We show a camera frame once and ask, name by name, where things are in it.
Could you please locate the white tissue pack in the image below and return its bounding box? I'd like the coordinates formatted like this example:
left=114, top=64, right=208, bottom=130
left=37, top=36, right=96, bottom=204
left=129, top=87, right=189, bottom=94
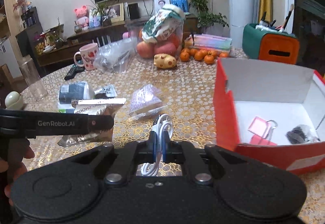
left=57, top=81, right=95, bottom=113

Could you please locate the blue picture card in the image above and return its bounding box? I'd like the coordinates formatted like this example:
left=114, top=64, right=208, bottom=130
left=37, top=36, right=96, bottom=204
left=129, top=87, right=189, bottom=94
left=170, top=0, right=188, bottom=12

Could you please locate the clear plastic zip bag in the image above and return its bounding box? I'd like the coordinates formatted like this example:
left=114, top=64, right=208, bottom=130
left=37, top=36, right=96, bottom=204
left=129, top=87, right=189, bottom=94
left=94, top=37, right=138, bottom=73

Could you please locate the clear glass jar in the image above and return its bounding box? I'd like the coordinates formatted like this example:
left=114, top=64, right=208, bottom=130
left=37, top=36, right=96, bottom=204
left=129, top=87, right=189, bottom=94
left=19, top=55, right=48, bottom=101

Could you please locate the purple white snack pack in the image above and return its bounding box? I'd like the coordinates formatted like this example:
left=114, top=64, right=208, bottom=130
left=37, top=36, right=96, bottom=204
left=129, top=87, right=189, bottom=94
left=129, top=84, right=166, bottom=121

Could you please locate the green orange tissue box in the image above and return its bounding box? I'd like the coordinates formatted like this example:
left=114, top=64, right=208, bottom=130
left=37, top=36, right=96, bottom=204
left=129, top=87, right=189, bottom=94
left=242, top=23, right=300, bottom=65

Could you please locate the wooden tv cabinet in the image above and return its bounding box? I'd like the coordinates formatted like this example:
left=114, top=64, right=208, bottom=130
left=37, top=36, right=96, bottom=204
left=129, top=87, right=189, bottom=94
left=36, top=14, right=199, bottom=68

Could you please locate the pink pig plush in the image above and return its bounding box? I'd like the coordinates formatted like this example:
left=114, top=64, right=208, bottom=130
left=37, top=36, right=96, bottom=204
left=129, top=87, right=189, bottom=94
left=74, top=5, right=89, bottom=31

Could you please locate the pastel pen case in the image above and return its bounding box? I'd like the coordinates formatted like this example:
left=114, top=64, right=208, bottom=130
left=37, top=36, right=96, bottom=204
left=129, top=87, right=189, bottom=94
left=184, top=34, right=232, bottom=54

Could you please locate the beige round container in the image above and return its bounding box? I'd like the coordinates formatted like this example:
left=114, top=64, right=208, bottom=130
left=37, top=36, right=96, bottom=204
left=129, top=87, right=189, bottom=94
left=4, top=91, right=24, bottom=110

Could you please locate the pink strawberry mug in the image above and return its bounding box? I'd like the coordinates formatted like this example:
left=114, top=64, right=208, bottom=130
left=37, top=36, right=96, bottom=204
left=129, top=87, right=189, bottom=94
left=74, top=43, right=99, bottom=71

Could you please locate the black item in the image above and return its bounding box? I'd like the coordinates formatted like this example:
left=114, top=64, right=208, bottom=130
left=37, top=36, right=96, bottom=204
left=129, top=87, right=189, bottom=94
left=286, top=125, right=321, bottom=144

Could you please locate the baby portrait photo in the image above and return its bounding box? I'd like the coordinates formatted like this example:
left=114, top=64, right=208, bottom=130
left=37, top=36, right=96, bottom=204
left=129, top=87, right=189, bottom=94
left=154, top=0, right=170, bottom=13

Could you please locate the person left hand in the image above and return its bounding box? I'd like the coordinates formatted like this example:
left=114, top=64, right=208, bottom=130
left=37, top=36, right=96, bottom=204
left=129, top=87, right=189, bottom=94
left=1, top=138, right=35, bottom=206

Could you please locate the pink small tray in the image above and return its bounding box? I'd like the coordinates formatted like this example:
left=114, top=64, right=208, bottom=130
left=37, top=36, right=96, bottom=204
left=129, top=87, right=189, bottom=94
left=248, top=116, right=271, bottom=138

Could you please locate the white usb cable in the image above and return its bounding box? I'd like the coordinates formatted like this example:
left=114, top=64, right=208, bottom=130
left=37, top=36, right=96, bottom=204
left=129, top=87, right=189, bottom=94
left=140, top=113, right=174, bottom=177

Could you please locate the yellow spotted pig toy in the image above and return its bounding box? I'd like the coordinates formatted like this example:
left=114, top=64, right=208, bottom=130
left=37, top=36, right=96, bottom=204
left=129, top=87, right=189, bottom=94
left=154, top=54, right=177, bottom=69

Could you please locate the silver foil snack bag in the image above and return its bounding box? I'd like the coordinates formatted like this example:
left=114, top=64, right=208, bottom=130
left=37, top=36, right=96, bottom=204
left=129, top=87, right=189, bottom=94
left=57, top=98, right=126, bottom=148

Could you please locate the black remote control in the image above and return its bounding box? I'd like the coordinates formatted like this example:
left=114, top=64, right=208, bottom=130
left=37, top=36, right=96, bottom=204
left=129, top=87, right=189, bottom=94
left=64, top=64, right=85, bottom=81

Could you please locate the clear fruit bowl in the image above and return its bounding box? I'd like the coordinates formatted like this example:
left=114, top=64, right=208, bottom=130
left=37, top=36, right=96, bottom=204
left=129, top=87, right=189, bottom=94
left=126, top=17, right=183, bottom=59

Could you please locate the red cardboard box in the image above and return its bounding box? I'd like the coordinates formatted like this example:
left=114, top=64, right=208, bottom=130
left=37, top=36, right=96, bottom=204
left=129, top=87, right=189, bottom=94
left=213, top=59, right=324, bottom=174

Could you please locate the green white printed bag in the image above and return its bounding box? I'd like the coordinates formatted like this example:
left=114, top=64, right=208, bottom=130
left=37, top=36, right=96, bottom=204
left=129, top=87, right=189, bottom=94
left=142, top=4, right=185, bottom=44

